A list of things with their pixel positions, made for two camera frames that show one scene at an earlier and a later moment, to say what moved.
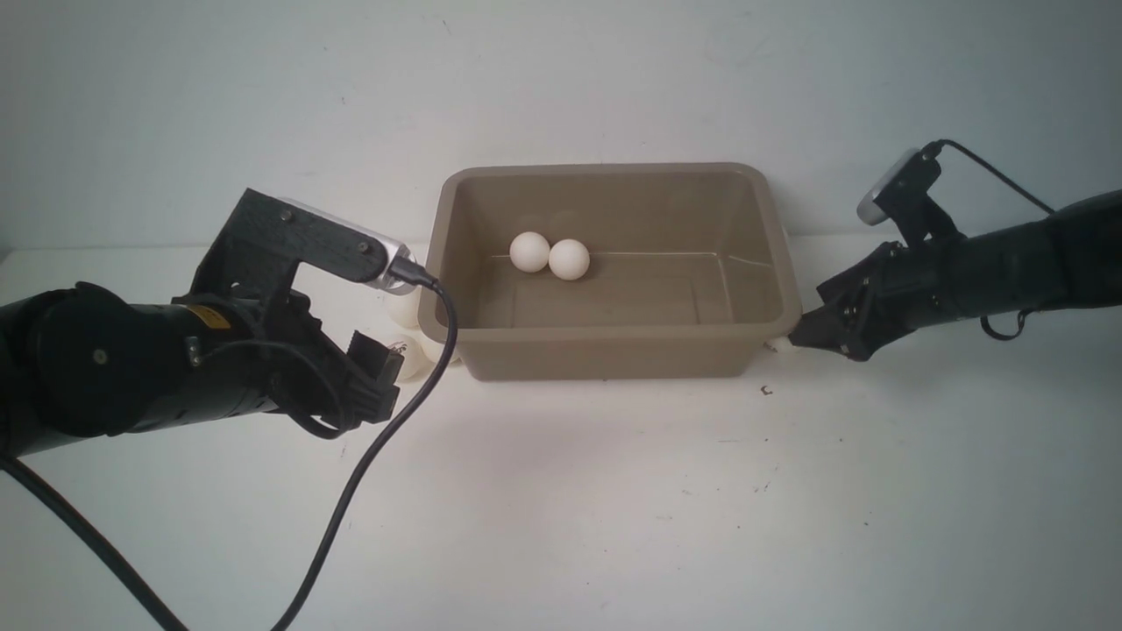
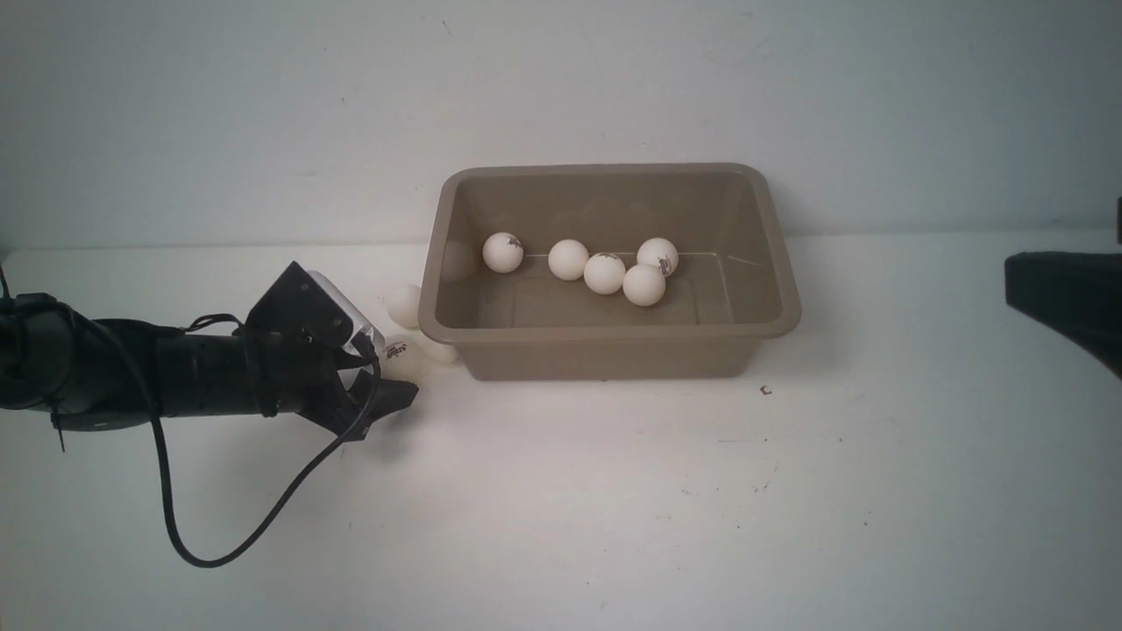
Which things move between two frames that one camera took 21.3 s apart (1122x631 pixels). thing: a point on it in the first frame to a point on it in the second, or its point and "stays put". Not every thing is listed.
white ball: [435, 351] stays put
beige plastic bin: [609, 271] stays put
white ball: [569, 259] stays put
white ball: [406, 308] stays put
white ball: [780, 344] to [643, 285]
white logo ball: [529, 251] to [604, 273]
